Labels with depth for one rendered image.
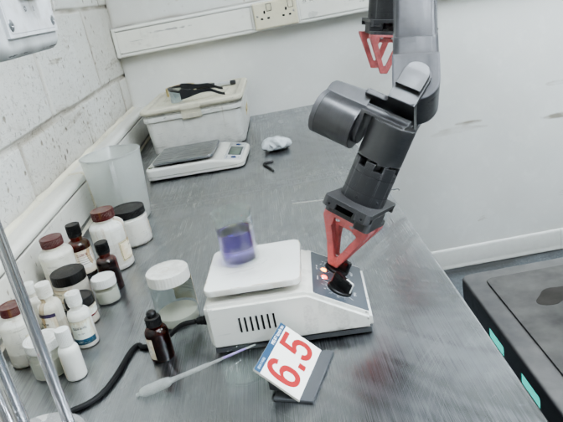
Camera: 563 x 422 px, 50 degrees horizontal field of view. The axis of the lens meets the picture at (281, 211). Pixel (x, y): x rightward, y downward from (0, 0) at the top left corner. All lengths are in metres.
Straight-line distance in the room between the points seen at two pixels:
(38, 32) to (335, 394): 0.48
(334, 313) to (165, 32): 1.53
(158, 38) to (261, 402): 1.60
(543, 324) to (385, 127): 0.85
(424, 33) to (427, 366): 0.40
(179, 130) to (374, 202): 1.13
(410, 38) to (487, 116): 1.57
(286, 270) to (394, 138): 0.20
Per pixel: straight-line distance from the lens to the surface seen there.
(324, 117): 0.75
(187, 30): 2.10
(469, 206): 2.42
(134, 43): 2.13
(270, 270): 0.74
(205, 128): 1.79
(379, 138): 0.72
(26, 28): 0.31
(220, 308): 0.73
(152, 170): 1.57
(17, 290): 0.37
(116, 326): 0.91
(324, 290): 0.74
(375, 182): 0.73
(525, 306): 1.53
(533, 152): 2.44
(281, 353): 0.69
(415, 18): 0.81
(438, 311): 0.78
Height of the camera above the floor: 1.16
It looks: 20 degrees down
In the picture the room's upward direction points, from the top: 11 degrees counter-clockwise
